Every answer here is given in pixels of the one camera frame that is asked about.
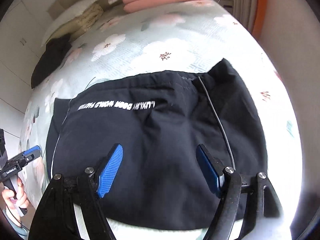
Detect dark folded clothing pile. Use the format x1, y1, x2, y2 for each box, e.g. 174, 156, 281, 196
30, 34, 72, 89

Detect black garment with white stripe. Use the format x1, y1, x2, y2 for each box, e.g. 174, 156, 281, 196
46, 60, 267, 230

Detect person's left hand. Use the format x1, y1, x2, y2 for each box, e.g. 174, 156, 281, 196
2, 177, 29, 213

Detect orange and beige curtain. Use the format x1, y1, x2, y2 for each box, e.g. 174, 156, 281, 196
233, 0, 268, 40

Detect white wardrobe cabinets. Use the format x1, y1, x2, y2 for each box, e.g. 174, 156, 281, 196
1, 0, 52, 137

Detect floral quilted bedspread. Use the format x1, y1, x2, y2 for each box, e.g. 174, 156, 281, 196
20, 0, 302, 239

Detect teal sleeve left forearm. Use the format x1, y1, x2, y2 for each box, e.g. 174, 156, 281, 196
3, 210, 29, 239

